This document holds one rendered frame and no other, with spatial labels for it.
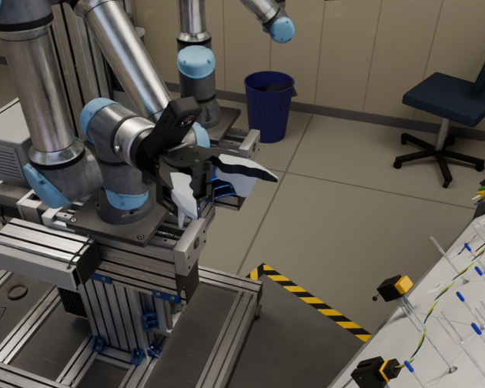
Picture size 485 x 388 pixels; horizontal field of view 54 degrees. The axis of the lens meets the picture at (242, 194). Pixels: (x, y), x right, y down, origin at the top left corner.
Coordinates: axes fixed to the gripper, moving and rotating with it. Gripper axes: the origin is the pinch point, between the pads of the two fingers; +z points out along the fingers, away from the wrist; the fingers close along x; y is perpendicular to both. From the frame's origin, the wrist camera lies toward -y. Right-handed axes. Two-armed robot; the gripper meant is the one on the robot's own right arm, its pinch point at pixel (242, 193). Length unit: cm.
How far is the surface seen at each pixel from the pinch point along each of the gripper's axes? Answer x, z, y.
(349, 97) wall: -295, -154, 100
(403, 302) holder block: -61, 7, 54
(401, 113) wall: -314, -116, 105
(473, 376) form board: -29, 31, 32
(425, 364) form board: -36, 22, 43
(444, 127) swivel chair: -282, -70, 90
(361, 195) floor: -218, -86, 130
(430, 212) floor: -235, -45, 127
